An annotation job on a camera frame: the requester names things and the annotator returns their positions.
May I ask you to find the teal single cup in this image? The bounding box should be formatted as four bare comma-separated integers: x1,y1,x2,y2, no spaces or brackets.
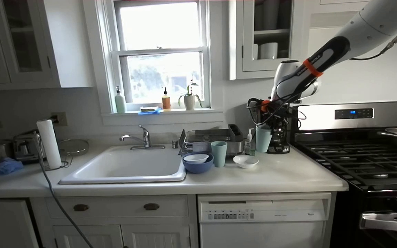
210,141,227,167

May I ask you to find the white upper wall cabinet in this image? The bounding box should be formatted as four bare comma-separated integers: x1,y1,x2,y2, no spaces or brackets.
228,0,369,80

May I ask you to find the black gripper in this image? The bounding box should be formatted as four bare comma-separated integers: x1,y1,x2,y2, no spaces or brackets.
246,98,293,131

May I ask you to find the white potted plant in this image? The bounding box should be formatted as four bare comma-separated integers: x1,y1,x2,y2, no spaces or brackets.
177,85,202,111

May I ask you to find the small white bowl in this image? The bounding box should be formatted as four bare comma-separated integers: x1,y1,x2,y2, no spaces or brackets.
233,155,259,170

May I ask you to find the white left upper cabinet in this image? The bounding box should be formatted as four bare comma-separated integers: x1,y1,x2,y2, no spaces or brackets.
0,0,95,91

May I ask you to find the blue bowl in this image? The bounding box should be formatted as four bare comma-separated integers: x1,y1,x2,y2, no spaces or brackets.
182,155,213,174

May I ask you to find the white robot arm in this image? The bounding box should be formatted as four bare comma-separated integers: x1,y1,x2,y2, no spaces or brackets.
253,0,397,127

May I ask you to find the orange soap bottle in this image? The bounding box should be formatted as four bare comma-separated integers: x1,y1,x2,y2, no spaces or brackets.
161,87,170,111

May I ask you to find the black gas stove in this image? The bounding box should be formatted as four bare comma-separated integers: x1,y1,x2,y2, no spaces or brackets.
292,101,397,248

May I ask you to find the white dishwasher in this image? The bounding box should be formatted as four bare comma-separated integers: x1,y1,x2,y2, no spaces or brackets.
197,193,330,248

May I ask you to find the chrome faucet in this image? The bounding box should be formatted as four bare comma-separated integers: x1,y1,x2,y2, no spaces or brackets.
118,125,151,149

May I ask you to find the white kitchen sink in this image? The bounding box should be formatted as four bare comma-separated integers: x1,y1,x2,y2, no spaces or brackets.
60,147,186,185

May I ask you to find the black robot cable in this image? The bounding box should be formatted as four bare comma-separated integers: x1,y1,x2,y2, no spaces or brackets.
33,133,93,248

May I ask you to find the blue sponge on sill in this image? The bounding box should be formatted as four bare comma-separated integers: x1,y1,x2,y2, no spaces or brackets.
137,107,161,116

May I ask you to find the dish drying rack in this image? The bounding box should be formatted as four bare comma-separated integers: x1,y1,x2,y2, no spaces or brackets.
179,125,244,158

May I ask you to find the blue cloth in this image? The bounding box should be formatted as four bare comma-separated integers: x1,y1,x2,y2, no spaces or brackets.
0,158,23,176

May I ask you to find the clear hand soap bottle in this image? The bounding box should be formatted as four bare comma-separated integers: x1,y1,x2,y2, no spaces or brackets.
244,129,256,156

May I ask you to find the green soap bottle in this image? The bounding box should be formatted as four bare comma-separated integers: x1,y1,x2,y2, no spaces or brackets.
114,86,125,114

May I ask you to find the silver toaster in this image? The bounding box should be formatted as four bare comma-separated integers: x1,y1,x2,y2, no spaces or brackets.
13,131,40,163

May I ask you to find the white base cabinet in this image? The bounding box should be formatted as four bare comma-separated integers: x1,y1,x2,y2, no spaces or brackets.
0,196,198,248

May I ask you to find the paper towel roll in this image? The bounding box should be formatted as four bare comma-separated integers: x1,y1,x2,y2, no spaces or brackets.
35,120,62,170

